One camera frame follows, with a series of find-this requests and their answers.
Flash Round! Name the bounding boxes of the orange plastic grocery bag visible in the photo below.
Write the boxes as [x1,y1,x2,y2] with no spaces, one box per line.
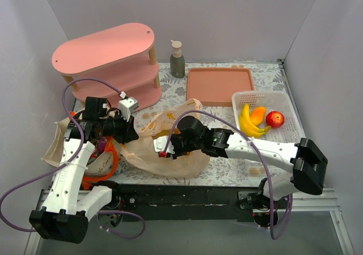
[120,99,210,178]

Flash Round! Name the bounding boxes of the beige canvas tote bag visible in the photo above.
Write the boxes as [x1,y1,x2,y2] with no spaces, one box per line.
[41,118,125,189]

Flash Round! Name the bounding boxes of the yellow banana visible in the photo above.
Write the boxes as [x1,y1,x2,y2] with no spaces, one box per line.
[239,103,271,138]

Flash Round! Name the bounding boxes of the orange fruit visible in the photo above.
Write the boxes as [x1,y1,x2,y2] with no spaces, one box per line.
[250,107,267,126]

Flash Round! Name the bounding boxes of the red food item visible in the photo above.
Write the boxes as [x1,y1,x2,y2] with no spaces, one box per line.
[265,111,285,129]

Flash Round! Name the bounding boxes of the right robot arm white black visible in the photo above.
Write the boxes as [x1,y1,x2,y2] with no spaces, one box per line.
[163,116,328,209]

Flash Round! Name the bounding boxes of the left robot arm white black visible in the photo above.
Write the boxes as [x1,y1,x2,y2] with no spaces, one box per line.
[29,97,138,244]

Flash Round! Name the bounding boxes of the snack packets in tote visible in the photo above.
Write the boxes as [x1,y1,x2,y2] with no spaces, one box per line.
[87,137,117,165]

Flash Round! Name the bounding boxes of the terracotta plastic tray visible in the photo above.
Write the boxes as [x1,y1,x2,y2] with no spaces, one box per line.
[186,67,254,107]

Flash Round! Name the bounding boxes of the pink three-tier shelf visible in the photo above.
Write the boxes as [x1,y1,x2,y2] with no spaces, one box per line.
[52,23,162,109]

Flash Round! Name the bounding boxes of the grey pump soap bottle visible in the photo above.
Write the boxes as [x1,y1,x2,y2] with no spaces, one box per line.
[170,40,185,78]

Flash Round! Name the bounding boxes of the white plastic basket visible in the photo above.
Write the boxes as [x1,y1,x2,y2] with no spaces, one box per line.
[231,91,305,143]

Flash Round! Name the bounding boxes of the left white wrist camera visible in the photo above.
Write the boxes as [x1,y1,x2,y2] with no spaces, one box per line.
[118,91,139,122]

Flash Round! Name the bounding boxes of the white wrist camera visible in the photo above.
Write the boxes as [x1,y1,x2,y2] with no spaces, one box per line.
[118,91,139,122]
[153,136,175,158]

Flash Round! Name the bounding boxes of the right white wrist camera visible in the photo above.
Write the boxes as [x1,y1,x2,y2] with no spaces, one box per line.
[153,136,175,158]

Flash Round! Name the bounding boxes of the black mounting base rail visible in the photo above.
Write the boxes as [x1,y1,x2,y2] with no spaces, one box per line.
[50,182,293,227]

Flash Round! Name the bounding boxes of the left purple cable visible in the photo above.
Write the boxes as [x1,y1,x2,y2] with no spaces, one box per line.
[0,78,146,240]

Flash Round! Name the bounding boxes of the purple cable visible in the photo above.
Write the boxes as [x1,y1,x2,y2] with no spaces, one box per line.
[166,110,293,240]
[0,78,146,240]

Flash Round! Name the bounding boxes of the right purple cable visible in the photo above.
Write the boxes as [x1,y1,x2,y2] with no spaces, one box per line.
[166,110,293,240]

